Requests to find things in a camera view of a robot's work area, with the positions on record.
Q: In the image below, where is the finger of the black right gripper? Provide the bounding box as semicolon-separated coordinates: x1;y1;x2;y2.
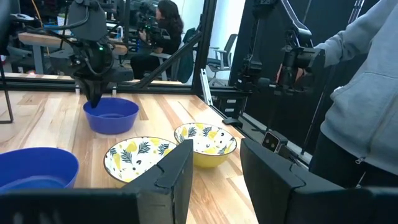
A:
94;81;110;108
81;80;96;108

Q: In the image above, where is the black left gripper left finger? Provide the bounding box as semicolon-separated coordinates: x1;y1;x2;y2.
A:
123;139;194;224

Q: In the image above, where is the person's hand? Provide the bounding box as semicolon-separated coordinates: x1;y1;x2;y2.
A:
275;63;307;84

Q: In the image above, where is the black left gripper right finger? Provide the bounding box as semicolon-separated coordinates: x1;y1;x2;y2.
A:
241;139;343;224

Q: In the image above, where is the grey office chair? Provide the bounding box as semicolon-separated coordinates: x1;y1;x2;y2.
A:
206;33;239;86

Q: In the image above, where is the yellow bowl with leaf pattern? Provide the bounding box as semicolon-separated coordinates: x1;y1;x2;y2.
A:
104;136;178;187
173;122;238;169

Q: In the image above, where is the wooden shelf with black legs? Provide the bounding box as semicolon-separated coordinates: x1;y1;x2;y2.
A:
0;62;15;124

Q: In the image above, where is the black aluminium table frame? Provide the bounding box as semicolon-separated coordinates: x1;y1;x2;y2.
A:
0;0;312;156

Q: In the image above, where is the person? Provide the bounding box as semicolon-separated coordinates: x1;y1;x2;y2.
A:
309;0;398;189
129;0;187;81

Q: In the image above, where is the silver aluminium bracket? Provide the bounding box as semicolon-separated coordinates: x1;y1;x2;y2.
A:
200;68;214;106

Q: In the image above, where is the blue plastic bowl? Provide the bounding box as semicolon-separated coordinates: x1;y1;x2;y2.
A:
0;147;80;194
83;97;140;135

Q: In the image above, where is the black frame end foot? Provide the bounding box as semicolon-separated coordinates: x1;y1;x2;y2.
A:
222;117;244;128

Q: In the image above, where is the black backdrop panel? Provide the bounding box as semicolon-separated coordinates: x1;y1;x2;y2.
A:
229;0;374;153

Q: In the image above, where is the wooden desk with grey leg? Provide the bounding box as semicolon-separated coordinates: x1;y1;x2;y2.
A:
17;30;129;75

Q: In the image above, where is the small grey depth camera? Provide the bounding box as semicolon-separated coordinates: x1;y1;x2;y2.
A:
261;130;289;154

